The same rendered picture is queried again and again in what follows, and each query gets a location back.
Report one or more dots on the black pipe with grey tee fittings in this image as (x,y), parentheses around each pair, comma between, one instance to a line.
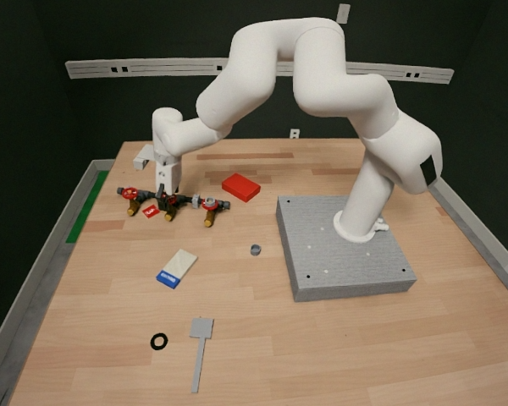
(173,202)

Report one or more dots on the small grey cylindrical cap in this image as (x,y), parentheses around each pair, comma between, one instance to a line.
(255,249)

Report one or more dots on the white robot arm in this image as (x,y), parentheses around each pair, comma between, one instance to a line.
(397,146)

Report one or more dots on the red rectangular block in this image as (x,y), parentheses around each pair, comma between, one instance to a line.
(241,187)

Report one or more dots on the black rubber o-ring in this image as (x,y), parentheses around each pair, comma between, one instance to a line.
(165,341)

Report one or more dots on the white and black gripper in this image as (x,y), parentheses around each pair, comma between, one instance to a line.
(173,174)

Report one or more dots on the red tag with gold chain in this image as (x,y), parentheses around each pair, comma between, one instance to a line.
(151,211)

